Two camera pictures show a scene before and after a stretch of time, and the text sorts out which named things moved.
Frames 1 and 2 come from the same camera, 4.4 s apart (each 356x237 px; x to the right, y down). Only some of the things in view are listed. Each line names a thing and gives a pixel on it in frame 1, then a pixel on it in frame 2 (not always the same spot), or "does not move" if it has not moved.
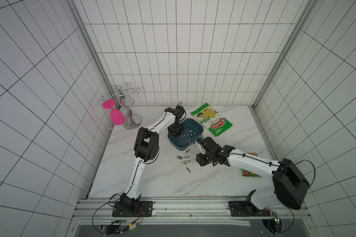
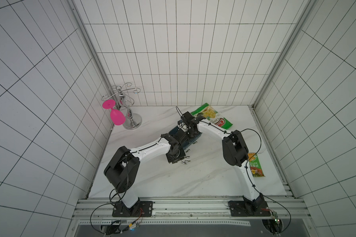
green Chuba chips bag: x=211 y=119 does not move
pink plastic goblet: x=117 y=117 does not move
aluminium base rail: x=179 y=212 does not move
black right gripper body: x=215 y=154 to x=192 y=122
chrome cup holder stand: x=124 y=101 does not move
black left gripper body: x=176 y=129 to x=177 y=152
